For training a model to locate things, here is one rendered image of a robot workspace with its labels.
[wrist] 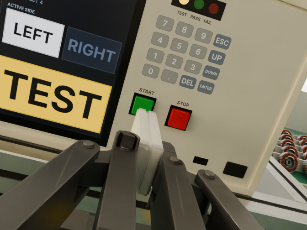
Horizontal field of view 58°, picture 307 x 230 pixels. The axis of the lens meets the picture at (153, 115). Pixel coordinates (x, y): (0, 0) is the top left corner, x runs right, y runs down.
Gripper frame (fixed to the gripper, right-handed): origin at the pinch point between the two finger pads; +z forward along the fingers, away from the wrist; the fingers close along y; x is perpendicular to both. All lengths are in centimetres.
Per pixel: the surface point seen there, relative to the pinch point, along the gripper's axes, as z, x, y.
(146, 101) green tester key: 8.8, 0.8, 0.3
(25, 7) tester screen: 9.4, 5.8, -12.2
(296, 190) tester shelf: 14.2, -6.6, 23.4
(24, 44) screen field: 9.4, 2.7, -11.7
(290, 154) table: 119, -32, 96
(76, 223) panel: 21.5, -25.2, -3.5
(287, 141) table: 148, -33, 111
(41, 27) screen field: 9.4, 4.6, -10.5
